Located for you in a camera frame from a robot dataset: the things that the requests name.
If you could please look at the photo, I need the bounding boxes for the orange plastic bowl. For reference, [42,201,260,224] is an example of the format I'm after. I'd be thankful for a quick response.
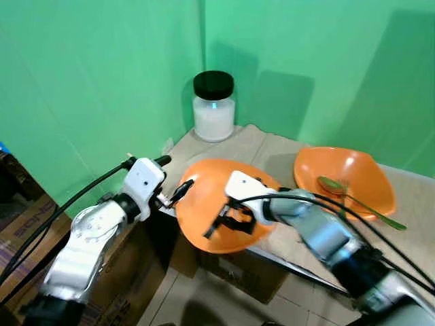
[294,147,397,222]
[175,158,283,255]

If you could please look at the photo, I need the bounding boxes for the plain brown cardboard box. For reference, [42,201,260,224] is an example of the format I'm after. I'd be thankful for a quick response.
[197,249,289,305]

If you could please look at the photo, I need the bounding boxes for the white-filled jar with black lid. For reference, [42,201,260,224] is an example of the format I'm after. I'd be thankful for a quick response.
[192,71,237,143]

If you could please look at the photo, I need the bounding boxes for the brown cardboard table cover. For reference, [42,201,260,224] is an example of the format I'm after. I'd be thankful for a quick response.
[163,124,435,294]

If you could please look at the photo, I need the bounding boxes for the green plastic spoon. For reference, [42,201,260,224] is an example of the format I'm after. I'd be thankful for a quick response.
[317,176,408,232]

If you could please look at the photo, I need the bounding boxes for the green plastic fork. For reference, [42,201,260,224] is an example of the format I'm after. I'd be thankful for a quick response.
[338,178,353,199]

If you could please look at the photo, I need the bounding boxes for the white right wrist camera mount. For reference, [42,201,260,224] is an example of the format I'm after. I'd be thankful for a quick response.
[224,170,271,219]

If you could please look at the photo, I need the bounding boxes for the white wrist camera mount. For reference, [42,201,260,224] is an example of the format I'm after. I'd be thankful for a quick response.
[224,170,271,219]
[122,158,167,205]

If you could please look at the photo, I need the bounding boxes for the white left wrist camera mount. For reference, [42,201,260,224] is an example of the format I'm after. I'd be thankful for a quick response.
[122,158,167,205]

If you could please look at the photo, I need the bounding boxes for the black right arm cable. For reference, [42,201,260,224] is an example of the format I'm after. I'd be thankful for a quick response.
[234,193,435,297]

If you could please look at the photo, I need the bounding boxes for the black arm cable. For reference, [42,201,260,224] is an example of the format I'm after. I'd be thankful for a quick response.
[234,193,435,297]
[0,159,137,287]

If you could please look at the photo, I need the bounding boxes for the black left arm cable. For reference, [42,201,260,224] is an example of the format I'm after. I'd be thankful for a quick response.
[0,159,137,287]

